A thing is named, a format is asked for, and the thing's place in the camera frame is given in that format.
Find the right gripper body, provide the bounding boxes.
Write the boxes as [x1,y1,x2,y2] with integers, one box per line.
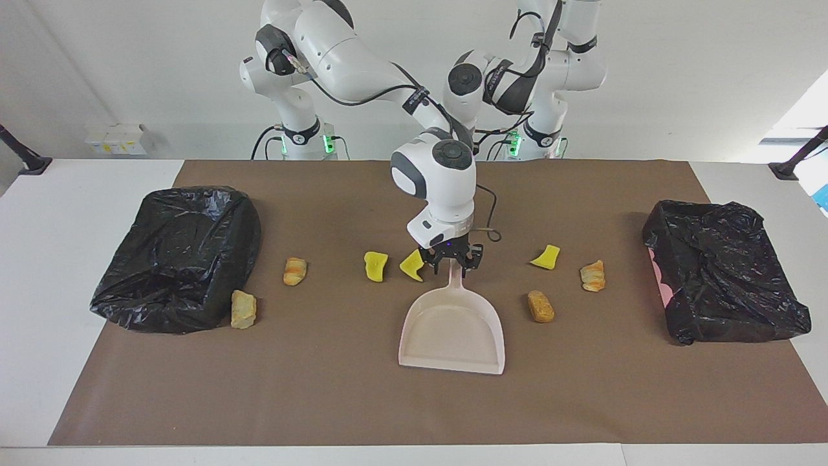
[419,237,472,262]

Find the pale pink plastic dustpan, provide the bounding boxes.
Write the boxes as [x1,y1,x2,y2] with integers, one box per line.
[398,258,506,375]

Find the black bag lined pink bin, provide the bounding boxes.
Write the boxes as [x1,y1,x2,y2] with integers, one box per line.
[642,200,812,346]

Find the yellow sponge piece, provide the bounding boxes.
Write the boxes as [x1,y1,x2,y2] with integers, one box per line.
[399,249,425,282]
[364,251,389,282]
[530,244,561,271]

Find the toy bread piece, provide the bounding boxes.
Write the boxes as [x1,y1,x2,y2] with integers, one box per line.
[231,290,257,329]
[527,290,555,324]

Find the white boxes with yellow marks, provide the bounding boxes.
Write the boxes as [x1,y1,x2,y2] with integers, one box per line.
[83,123,157,157]

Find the black stand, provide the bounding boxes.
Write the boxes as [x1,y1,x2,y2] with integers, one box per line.
[0,123,53,176]
[768,126,828,181]

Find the black cable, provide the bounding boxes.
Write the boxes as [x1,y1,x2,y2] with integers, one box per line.
[474,183,503,244]
[250,126,286,161]

